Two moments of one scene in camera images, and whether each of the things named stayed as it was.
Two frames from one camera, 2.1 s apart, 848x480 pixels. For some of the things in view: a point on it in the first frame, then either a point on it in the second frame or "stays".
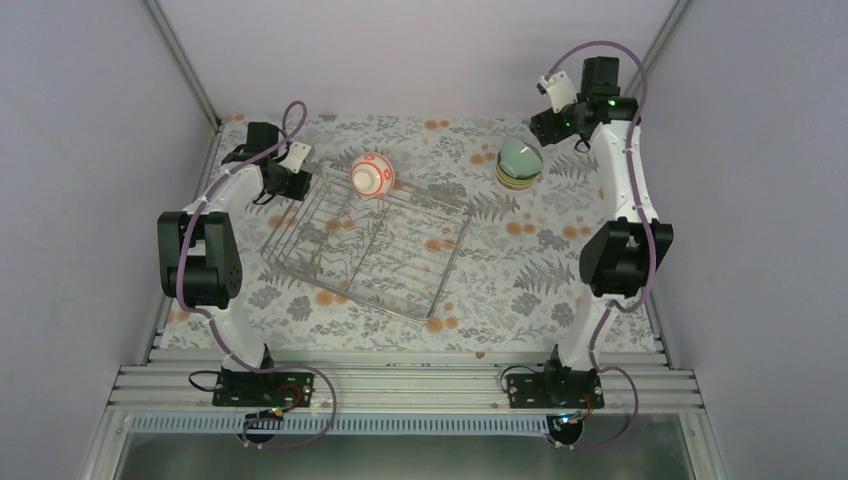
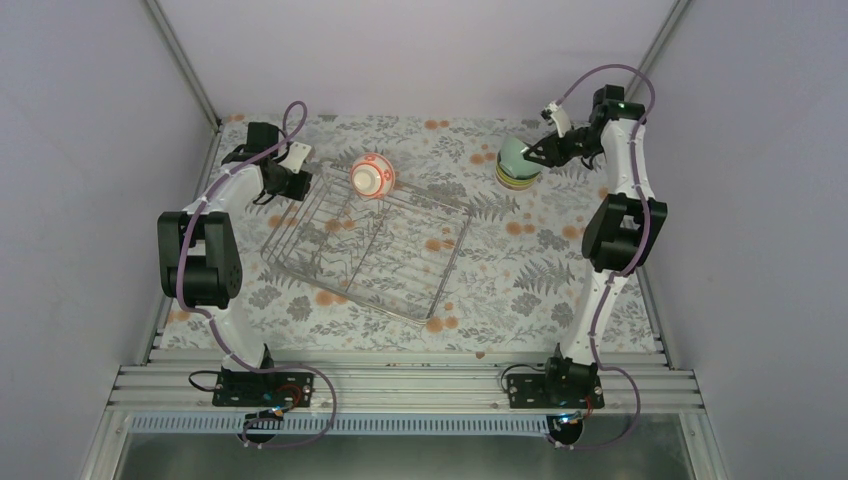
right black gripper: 547,131 → 554,158
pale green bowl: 520,158 stays
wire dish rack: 395,250 stays
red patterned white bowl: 372,175 stays
